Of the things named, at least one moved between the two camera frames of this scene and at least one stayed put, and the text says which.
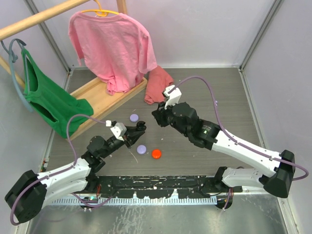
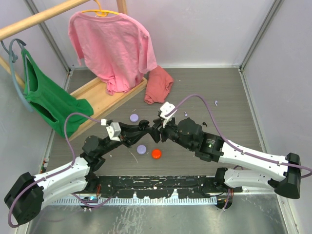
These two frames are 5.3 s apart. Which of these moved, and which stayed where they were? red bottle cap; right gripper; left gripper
Moved: right gripper
Stayed: red bottle cap; left gripper
